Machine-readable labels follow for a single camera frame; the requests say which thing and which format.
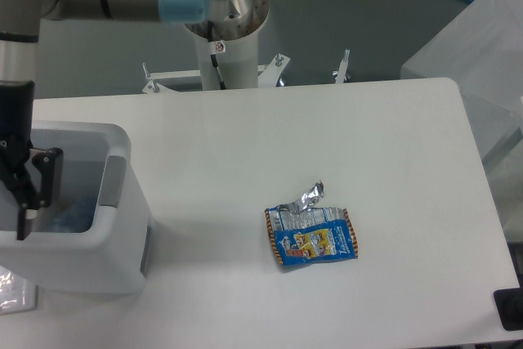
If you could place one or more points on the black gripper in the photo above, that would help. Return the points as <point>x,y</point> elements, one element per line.
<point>16,123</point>

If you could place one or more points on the crushed clear plastic bottle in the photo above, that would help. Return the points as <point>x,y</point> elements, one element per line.
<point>75,218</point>

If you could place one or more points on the blue snack wrapper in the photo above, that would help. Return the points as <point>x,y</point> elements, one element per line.
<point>302,232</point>

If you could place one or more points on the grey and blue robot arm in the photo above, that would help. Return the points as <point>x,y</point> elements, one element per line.
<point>30,174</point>

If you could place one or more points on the white trash can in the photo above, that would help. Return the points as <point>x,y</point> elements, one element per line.
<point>95,238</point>

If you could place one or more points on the clear plastic sheet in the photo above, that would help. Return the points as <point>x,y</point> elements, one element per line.
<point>17,294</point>

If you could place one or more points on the white side table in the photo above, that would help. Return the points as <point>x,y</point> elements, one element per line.
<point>481,50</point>

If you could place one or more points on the black device at table edge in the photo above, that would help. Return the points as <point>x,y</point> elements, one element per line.
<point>509,306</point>

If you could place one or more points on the left white floor bracket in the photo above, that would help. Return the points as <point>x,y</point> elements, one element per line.
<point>171,81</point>

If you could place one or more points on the white floor bracket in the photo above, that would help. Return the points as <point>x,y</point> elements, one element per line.
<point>272,75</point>
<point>341,74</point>
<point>171,81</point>

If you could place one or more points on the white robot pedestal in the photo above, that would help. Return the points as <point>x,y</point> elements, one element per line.
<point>227,43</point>

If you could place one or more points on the middle white floor bracket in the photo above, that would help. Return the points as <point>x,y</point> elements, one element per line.
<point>272,75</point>

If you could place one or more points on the right white floor bracket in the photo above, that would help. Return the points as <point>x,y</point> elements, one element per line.
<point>341,74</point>

